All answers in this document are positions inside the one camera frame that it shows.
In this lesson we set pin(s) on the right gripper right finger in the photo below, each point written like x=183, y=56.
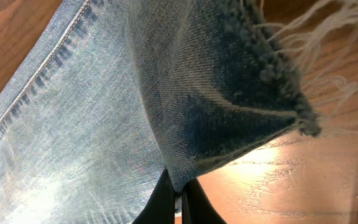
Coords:
x=196, y=207

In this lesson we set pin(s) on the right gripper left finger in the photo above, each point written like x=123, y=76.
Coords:
x=160, y=208

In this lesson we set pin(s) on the light blue denim jeans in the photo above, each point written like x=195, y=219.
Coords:
x=115, y=92

